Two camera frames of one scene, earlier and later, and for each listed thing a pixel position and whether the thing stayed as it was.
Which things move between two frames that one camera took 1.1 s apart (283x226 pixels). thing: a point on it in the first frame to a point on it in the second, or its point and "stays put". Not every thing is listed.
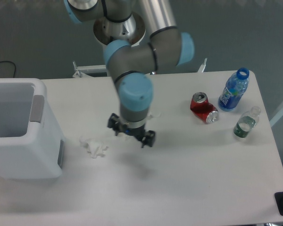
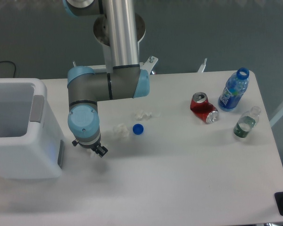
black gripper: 113,123 to 101,150
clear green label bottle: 246,122 stays put
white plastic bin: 26,141 stays put
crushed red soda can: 202,109 stays put
